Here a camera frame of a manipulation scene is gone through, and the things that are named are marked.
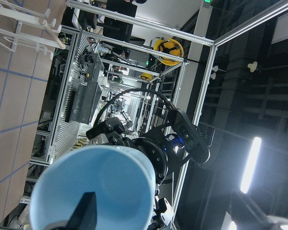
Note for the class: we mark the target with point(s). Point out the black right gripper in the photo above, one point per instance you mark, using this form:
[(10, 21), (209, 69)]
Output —
[(162, 151)]

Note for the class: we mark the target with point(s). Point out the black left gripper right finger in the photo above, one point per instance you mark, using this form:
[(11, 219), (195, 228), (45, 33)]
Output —
[(247, 215)]

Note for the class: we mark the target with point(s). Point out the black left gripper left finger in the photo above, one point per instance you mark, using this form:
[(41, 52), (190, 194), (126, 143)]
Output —
[(84, 216)]

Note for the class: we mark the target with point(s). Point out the light blue ikea cup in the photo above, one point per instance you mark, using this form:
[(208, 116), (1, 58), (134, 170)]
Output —
[(122, 178)]

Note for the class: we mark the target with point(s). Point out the yellow hard hat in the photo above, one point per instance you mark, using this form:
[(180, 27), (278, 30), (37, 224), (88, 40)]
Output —
[(168, 46)]

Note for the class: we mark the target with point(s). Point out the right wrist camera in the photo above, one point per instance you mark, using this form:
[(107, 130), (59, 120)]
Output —
[(189, 135)]

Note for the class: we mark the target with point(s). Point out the white wire cup rack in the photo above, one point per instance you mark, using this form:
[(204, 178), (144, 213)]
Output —
[(33, 29)]

